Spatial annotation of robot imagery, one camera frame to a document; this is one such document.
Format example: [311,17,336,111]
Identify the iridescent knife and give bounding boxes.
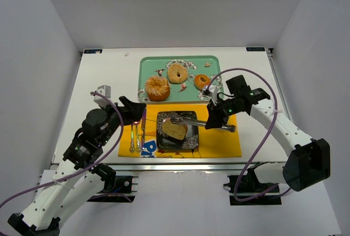
[141,109,147,150]

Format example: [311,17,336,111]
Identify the black floral square plate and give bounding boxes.
[156,111,199,150]

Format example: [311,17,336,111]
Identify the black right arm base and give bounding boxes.
[223,175,282,206]

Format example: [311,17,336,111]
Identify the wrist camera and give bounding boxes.
[90,85,111,109]
[202,85,220,106]

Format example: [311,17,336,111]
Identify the sugar-crusted round bun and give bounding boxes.
[145,76,170,102]

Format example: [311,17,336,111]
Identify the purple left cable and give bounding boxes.
[0,90,135,209]

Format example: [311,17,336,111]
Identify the pale speckled bagel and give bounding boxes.
[167,63,188,84]

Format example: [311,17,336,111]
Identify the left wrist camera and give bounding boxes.
[90,85,111,109]

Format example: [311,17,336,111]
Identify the brown bread slice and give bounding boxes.
[162,118,188,140]

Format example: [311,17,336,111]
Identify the glazed orange donut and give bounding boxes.
[194,74,211,90]

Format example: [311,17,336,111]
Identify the right corner label sticker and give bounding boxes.
[246,47,265,51]

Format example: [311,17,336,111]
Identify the green floral tray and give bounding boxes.
[137,55,221,103]

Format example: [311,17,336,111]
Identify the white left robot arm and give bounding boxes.
[8,92,146,235]

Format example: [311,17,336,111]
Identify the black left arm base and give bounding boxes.
[87,175,139,203]

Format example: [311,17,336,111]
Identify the left corner label sticker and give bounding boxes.
[83,49,102,54]

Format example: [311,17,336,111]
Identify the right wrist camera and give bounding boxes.
[202,85,220,106]

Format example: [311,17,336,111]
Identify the iridescent fork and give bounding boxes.
[129,124,136,153]

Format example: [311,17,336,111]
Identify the purple cable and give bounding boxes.
[203,67,292,203]
[0,90,135,209]

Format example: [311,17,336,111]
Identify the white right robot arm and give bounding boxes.
[202,75,331,192]

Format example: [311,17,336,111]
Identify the metal serving tongs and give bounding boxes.
[170,114,236,133]

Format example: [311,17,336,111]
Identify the corner label sticker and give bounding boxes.
[246,47,265,51]
[83,49,102,54]

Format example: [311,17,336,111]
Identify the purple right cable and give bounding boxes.
[203,67,292,203]

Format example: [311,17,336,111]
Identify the iridescent spoon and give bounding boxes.
[135,122,141,154]

